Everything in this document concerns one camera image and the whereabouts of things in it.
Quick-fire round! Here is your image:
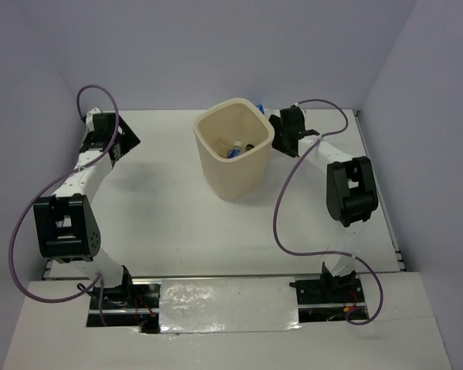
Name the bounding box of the blue cap bottle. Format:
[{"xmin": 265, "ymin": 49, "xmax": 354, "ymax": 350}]
[{"xmin": 255, "ymin": 104, "xmax": 272, "ymax": 116}]

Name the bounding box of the blue label plastic bottle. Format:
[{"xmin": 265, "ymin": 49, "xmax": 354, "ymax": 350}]
[{"xmin": 225, "ymin": 140, "xmax": 243, "ymax": 159}]

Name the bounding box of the orange label plastic bottle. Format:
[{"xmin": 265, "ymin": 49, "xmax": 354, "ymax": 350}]
[{"xmin": 215, "ymin": 141, "xmax": 230, "ymax": 153}]

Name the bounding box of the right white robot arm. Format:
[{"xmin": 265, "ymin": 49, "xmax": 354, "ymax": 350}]
[{"xmin": 269, "ymin": 105, "xmax": 379, "ymax": 301}]

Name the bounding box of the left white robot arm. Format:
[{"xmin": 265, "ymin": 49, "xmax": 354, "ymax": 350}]
[{"xmin": 33, "ymin": 108, "xmax": 140, "ymax": 308}]

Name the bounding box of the beige plastic bin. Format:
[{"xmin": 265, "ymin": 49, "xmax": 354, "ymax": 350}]
[{"xmin": 194, "ymin": 98, "xmax": 274, "ymax": 201}]

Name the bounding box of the silver foil sheet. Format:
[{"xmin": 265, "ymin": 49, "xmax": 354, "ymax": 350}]
[{"xmin": 159, "ymin": 277, "xmax": 300, "ymax": 334}]

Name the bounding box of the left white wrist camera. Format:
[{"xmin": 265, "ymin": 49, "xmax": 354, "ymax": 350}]
[{"xmin": 84, "ymin": 107, "xmax": 102, "ymax": 128}]

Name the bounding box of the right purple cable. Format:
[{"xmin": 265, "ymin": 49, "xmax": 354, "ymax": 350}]
[{"xmin": 273, "ymin": 99, "xmax": 385, "ymax": 327}]

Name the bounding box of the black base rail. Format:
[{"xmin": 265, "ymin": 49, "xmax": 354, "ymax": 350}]
[{"xmin": 86, "ymin": 274, "xmax": 369, "ymax": 335}]

